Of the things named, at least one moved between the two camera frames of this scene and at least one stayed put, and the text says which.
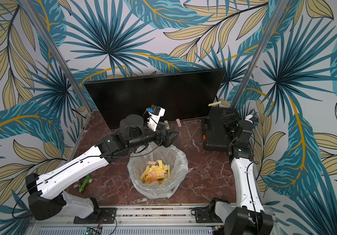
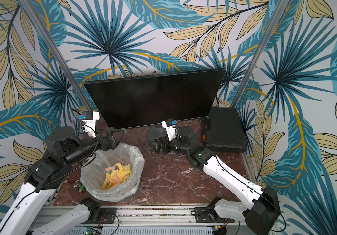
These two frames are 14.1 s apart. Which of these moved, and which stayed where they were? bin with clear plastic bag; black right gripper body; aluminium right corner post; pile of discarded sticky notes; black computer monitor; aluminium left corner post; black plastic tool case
Moved: pile of discarded sticky notes; black right gripper body; bin with clear plastic bag
Stayed: black plastic tool case; aluminium right corner post; aluminium left corner post; black computer monitor
